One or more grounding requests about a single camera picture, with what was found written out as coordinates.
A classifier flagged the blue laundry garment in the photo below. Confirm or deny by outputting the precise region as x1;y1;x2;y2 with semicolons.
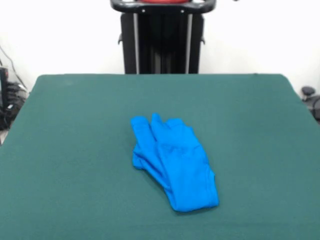
129;112;220;213

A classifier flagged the dark green table cloth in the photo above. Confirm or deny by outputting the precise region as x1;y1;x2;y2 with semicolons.
0;73;320;240

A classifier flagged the grey chair base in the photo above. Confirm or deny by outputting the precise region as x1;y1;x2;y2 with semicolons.
301;86;320;118

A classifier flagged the black equipment pile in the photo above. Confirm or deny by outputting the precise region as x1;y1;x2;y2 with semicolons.
0;66;30;131

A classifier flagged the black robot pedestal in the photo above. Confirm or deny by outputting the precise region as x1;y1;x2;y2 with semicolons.
109;0;216;75

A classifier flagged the grey wall cable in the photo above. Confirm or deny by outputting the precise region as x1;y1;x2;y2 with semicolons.
0;44;28;91

